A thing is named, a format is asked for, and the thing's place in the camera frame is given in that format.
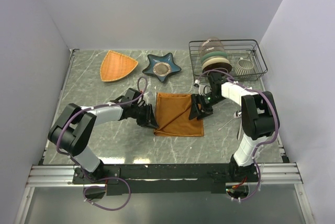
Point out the aluminium frame rail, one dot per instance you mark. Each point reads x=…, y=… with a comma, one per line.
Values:
x=62, y=175

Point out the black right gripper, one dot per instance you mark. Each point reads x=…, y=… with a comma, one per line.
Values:
x=195, y=111

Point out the orange cloth napkin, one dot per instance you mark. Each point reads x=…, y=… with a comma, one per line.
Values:
x=172, y=115

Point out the black wire dish rack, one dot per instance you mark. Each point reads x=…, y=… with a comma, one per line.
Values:
x=238, y=48

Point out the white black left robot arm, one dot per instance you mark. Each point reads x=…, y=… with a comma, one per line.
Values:
x=72, y=130

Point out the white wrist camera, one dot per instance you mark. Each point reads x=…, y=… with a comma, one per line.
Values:
x=147, y=97
x=200, y=89

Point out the orange woven triangular tray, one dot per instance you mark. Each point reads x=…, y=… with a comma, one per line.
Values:
x=115, y=66

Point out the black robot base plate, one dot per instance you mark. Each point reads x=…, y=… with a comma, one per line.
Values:
x=166, y=178

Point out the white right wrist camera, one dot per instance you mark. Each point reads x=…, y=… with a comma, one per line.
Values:
x=200, y=89

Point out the clear glass jar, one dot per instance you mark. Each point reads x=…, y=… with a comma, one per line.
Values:
x=212, y=44

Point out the stacked ceramic plates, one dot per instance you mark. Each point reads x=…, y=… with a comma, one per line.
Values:
x=214, y=60

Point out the silver spoon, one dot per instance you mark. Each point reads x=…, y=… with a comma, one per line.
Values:
x=236, y=115

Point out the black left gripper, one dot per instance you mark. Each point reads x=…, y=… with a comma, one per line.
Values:
x=149, y=119

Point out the blue star-shaped dish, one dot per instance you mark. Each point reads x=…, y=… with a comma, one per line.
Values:
x=161, y=66

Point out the striped ceramic mug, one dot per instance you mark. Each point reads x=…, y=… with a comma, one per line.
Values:
x=243, y=67

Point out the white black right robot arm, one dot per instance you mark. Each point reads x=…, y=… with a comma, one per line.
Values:
x=259, y=119

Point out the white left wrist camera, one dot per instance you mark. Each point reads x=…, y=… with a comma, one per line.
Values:
x=147, y=97

